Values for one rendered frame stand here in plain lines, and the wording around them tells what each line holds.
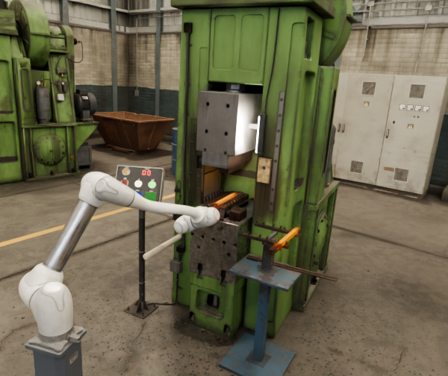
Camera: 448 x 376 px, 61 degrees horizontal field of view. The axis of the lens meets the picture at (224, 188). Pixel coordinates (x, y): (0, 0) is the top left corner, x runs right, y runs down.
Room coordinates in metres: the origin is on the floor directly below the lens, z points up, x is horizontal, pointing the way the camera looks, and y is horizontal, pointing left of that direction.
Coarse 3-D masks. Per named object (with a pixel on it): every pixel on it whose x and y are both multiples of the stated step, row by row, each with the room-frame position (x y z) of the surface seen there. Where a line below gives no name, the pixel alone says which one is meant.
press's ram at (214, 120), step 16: (208, 96) 2.57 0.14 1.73; (224, 96) 2.52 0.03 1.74; (240, 96) 2.50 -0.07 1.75; (256, 96) 2.73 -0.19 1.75; (208, 112) 2.57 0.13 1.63; (224, 112) 2.52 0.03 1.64; (240, 112) 2.51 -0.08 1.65; (256, 112) 2.75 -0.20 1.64; (208, 128) 2.56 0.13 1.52; (224, 128) 2.51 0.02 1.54; (240, 128) 2.53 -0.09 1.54; (256, 128) 2.62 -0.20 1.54; (208, 144) 2.56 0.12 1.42; (224, 144) 2.51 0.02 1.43; (240, 144) 2.55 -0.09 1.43; (256, 144) 2.80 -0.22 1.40
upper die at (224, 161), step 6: (204, 156) 2.57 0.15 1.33; (210, 156) 2.55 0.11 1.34; (216, 156) 2.53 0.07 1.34; (222, 156) 2.51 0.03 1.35; (228, 156) 2.51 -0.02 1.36; (234, 156) 2.59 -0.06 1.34; (240, 156) 2.68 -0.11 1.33; (246, 156) 2.78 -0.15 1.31; (204, 162) 2.57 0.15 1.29; (210, 162) 2.55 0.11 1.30; (216, 162) 2.53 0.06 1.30; (222, 162) 2.51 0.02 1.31; (228, 162) 2.51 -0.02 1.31; (234, 162) 2.60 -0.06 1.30; (240, 162) 2.69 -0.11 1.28; (228, 168) 2.52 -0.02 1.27
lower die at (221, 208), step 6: (228, 192) 2.88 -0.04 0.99; (240, 192) 2.86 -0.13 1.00; (216, 198) 2.70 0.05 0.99; (240, 198) 2.73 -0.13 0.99; (246, 198) 2.84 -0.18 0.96; (204, 204) 2.57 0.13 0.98; (222, 204) 2.56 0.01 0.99; (228, 204) 2.57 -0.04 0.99; (234, 204) 2.64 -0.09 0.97; (222, 210) 2.50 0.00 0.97; (222, 216) 2.50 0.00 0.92
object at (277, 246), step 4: (296, 228) 2.25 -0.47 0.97; (292, 232) 2.18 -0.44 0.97; (296, 232) 2.21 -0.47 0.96; (284, 236) 2.10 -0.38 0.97; (288, 236) 2.10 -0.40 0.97; (292, 236) 2.15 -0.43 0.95; (280, 240) 2.04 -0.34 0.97; (284, 240) 2.05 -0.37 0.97; (288, 240) 2.09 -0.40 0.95; (276, 244) 1.98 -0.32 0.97; (280, 244) 1.98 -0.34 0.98; (272, 248) 1.91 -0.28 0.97; (276, 248) 1.96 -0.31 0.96; (280, 248) 1.97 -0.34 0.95; (272, 252) 1.91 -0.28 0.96
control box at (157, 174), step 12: (120, 168) 2.69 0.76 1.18; (132, 168) 2.69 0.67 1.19; (144, 168) 2.69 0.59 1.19; (156, 168) 2.69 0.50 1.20; (120, 180) 2.64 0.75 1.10; (132, 180) 2.64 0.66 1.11; (144, 180) 2.65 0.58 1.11; (156, 180) 2.65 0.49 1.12; (144, 192) 2.60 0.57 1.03; (156, 192) 2.60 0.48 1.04
